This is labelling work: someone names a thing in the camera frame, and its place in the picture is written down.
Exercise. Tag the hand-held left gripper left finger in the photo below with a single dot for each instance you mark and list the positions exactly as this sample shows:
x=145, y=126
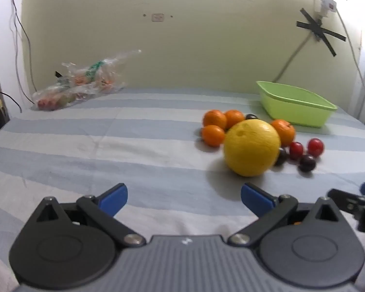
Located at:
x=114, y=197

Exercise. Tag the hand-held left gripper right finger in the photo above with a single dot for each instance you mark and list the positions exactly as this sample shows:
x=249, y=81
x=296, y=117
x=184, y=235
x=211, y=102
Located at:
x=257, y=199

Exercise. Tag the dark purple plum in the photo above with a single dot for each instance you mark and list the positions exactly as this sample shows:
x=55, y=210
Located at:
x=307, y=163
x=251, y=116
x=281, y=156

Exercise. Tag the large yellow citrus fruit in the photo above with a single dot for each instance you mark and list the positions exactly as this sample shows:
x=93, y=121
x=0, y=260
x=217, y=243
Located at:
x=251, y=147

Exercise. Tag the orange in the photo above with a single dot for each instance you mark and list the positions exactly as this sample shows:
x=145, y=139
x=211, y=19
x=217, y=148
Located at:
x=285, y=131
x=214, y=119
x=213, y=135
x=234, y=117

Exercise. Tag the green plastic basin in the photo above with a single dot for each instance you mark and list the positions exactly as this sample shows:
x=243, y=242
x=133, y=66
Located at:
x=294, y=106

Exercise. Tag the striped bed sheet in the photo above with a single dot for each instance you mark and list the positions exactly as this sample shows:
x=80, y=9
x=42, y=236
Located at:
x=124, y=146

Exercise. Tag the clear plastic bag of produce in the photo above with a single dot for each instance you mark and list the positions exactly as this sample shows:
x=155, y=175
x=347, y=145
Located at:
x=79, y=85

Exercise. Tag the black tape cross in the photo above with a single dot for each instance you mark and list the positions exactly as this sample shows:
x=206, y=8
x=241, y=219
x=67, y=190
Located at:
x=317, y=27

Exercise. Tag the small white wall plate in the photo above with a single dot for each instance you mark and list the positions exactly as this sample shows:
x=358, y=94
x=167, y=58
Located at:
x=158, y=17

